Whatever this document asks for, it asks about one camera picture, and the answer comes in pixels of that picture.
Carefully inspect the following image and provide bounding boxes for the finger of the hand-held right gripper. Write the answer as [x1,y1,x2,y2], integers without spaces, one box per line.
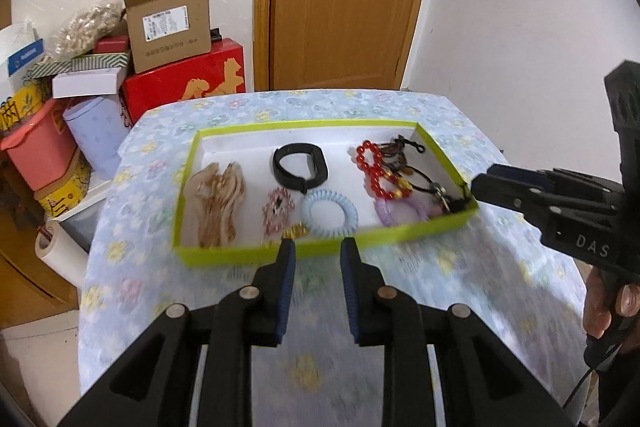
[492,164,627,208]
[471,172,567,241]

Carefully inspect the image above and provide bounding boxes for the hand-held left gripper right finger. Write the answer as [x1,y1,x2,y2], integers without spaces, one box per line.
[339,238,583,427]

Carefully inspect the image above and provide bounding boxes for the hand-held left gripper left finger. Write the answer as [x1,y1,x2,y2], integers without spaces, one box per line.
[60,237,297,427]

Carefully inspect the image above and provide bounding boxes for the lime green cardboard box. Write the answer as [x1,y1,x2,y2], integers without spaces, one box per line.
[172,119,481,268]

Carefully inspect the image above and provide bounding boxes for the light blue spiral hair tie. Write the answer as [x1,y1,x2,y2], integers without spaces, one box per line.
[300,189,359,239]

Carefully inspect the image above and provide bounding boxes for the pink rhinestone hair clip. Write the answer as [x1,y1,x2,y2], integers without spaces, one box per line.
[261,187,302,242]

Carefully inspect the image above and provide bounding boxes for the purple spiral hair tie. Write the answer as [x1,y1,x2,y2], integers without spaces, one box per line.
[375,197,443,228]

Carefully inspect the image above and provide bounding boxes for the black hair tie wooden bead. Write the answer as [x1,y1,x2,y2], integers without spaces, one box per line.
[397,164,446,196]

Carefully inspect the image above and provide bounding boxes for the beige hair claw clip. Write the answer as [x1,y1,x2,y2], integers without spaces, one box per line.
[184,161,247,249]

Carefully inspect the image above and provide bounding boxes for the black wristband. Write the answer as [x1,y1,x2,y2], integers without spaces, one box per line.
[272,142,329,194]

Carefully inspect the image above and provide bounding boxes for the red bead bracelet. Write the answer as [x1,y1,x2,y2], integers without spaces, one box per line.
[356,139,412,202]

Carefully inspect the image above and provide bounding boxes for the dark brown bead ornament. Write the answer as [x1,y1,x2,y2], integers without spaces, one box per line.
[377,134,426,172]

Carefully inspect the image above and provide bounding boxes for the person's right hand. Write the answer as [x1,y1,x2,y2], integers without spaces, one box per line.
[581,266,640,334]

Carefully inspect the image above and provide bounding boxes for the floral blue tablecloth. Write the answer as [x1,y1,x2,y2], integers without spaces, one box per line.
[77,88,603,427]

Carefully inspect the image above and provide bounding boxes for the translucent plastic storage drawer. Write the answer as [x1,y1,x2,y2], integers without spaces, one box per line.
[47,177,118,253]

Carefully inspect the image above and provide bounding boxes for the white paper roll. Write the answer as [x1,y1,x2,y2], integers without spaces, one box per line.
[34,221,91,289]

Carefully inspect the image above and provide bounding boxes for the large red gift box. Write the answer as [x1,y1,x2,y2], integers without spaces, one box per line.
[120,38,246,124]

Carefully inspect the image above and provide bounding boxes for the yellow round tin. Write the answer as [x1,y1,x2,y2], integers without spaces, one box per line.
[34,152,92,218]

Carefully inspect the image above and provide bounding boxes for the light blue cylindrical container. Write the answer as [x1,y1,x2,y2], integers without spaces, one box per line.
[62,97,132,180]

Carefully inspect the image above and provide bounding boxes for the brown wooden cabinet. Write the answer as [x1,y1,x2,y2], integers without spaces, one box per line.
[0,167,81,328]

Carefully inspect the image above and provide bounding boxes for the pink plastic basket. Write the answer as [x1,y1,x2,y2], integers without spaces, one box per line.
[0,99,78,190]

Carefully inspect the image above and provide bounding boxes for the open brown cardboard box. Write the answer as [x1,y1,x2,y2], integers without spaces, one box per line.
[124,0,213,74]

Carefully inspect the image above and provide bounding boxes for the flat white box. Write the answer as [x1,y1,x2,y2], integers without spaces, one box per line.
[52,67,128,99]

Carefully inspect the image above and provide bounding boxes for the small dark red box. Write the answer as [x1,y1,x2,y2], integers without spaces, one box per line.
[94,34,132,55]

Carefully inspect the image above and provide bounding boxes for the green striped flat box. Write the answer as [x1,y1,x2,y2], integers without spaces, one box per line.
[32,52,132,78]

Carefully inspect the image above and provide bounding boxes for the yellow printed box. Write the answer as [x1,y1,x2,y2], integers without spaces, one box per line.
[0,79,56,132]

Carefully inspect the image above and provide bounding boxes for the bag of beige beads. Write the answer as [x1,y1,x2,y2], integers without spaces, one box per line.
[50,0,127,58]

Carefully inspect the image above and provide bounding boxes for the white and blue box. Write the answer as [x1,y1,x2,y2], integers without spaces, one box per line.
[0,23,46,78]

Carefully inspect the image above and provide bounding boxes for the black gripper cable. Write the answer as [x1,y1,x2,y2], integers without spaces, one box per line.
[561,354,607,409]

